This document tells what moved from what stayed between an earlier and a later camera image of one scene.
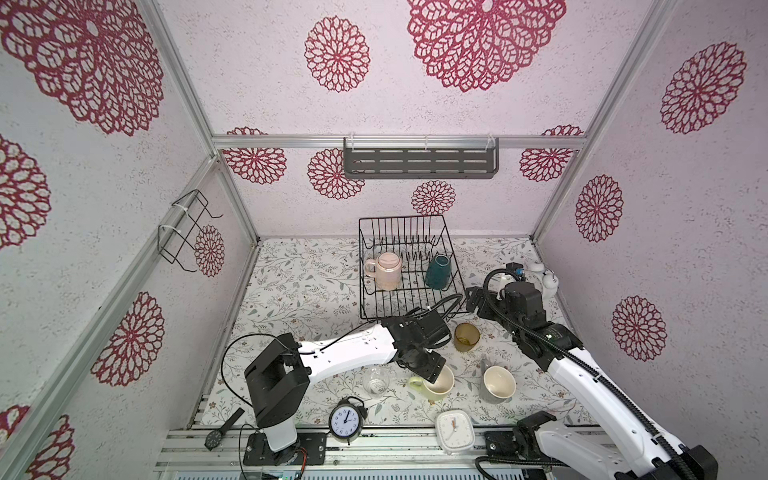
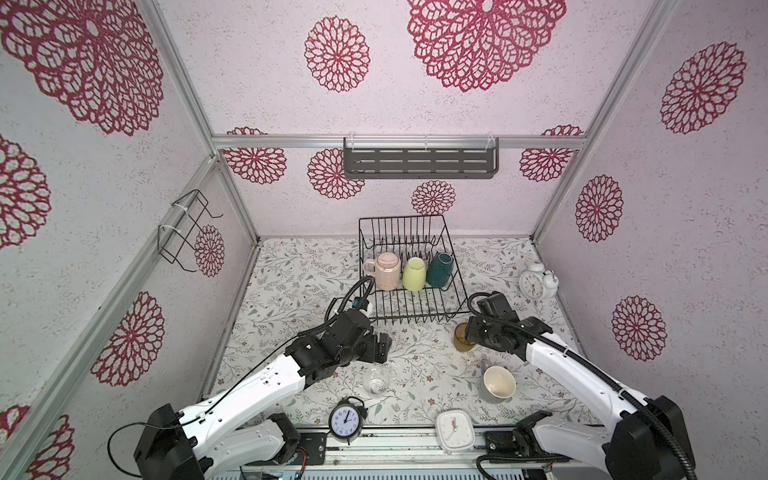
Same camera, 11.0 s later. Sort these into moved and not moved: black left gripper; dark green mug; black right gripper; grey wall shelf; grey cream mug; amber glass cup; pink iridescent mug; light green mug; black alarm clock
Moved: light green mug; black right gripper; black left gripper
Not moved: amber glass cup; grey cream mug; dark green mug; grey wall shelf; pink iridescent mug; black alarm clock
